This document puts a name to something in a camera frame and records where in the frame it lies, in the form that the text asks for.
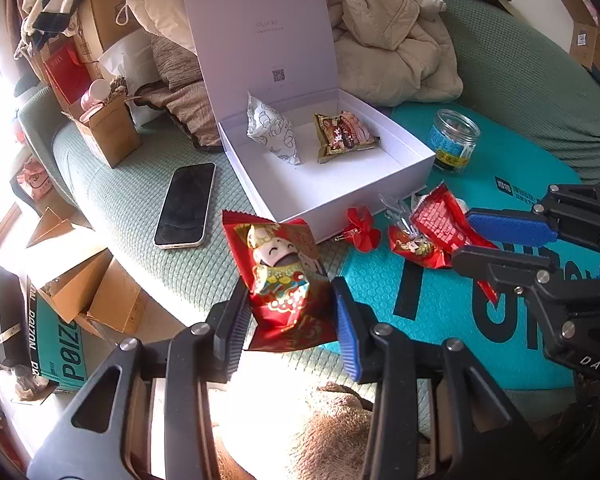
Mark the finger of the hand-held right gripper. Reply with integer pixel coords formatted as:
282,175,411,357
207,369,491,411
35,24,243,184
452,245,596,346
465,185,600,258

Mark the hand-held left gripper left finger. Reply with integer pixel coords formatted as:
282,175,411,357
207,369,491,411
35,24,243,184
27,274,253,480

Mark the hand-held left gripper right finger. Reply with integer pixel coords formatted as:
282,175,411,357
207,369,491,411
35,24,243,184
330,276,551,480

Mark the red grid pattern snack packet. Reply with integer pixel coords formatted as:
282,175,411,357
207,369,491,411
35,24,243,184
410,183,503,303

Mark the red cartoon snack packet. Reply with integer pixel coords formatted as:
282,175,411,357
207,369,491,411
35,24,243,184
387,224,453,269
222,210,338,352

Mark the red plastic propeller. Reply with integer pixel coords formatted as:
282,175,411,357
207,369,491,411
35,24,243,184
345,206,381,252

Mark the white gift box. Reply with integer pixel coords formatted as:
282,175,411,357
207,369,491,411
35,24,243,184
181,0,437,243

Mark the brown snack packet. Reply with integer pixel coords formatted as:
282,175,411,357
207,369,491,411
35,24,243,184
314,110,381,163

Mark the white printed snack packet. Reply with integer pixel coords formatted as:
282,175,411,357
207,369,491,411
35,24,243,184
246,91,302,166

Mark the teal bubble mailer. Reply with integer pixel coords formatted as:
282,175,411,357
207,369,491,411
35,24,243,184
337,102,600,391

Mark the brown fuzzy cloth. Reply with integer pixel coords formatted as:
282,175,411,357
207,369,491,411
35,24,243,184
215,380,431,480

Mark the clear plastic jar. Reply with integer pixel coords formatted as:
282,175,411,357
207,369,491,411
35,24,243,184
426,109,481,175

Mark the plain cardboard box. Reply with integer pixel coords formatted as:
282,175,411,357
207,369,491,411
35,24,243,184
75,257,181,346

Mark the black smartphone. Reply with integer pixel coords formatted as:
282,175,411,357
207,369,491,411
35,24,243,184
153,162,216,248

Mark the teal printed cardboard box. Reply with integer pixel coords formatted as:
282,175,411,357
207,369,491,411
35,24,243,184
30,287,88,393

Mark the beige padded jacket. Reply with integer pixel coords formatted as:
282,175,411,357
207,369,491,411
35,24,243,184
125,0,463,108

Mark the labelled cardboard box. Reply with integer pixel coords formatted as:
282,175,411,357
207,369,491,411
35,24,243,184
560,0,600,96

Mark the small open cardboard box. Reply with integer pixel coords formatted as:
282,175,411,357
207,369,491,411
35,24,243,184
62,91,143,168

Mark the brown grey cushion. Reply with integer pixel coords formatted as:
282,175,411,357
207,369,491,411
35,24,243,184
139,35,223,148

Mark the pink printed bag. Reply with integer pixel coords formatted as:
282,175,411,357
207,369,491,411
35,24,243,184
10,157,56,201

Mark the pink white cup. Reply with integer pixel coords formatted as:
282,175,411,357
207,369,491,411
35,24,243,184
80,79,112,111

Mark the white paper bag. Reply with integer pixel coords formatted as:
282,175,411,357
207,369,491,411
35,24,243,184
97,27,163,128

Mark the red box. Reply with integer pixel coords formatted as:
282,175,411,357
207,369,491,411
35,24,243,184
42,40,91,106

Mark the brown kraft paper bag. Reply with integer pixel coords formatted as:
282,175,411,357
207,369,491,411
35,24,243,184
75,0,133,63

